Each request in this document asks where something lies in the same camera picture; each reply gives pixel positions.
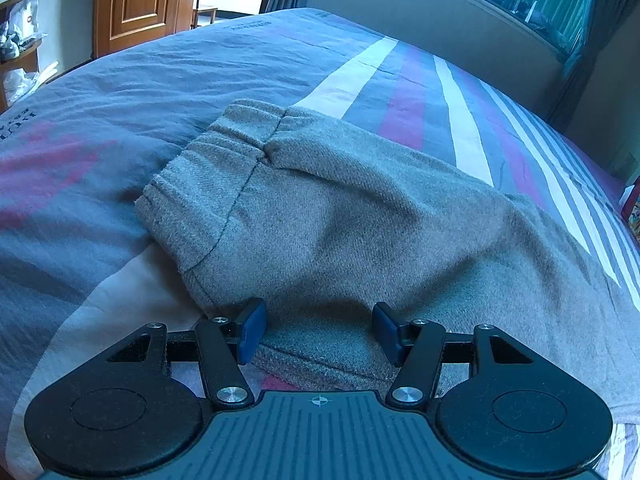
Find wooden side shelf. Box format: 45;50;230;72
1;0;58;113

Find dark blue right curtain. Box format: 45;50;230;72
544;0;639;133

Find colourful folded blanket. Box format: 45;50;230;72
620;178;640;242

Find wooden door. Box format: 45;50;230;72
93;0;194;58

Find striped bed sheet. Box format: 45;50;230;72
1;9;639;479

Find grey sweatpants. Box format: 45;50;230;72
136;100;639;424

